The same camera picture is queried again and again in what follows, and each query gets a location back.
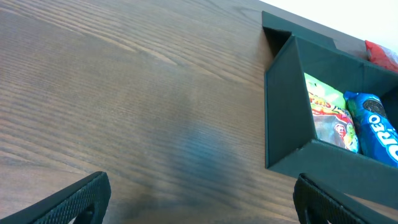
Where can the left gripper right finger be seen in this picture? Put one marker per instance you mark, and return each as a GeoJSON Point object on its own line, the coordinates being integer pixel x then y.
{"type": "Point", "coordinates": [317, 203]}

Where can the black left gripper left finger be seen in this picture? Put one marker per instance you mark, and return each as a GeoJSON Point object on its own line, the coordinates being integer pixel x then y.
{"type": "Point", "coordinates": [85, 201]}

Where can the Haribo gummy worms bag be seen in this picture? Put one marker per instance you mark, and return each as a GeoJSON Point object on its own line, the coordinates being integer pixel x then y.
{"type": "Point", "coordinates": [333, 122]}

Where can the blue Oreo cookie pack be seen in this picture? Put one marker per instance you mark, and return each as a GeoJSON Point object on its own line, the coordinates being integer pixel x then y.
{"type": "Point", "coordinates": [377, 137]}

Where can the red Hacks candy bag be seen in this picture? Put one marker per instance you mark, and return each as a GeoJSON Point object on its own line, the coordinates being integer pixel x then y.
{"type": "Point", "coordinates": [381, 56]}

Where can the dark green open box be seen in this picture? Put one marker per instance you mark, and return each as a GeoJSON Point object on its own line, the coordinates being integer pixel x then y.
{"type": "Point", "coordinates": [292, 145]}

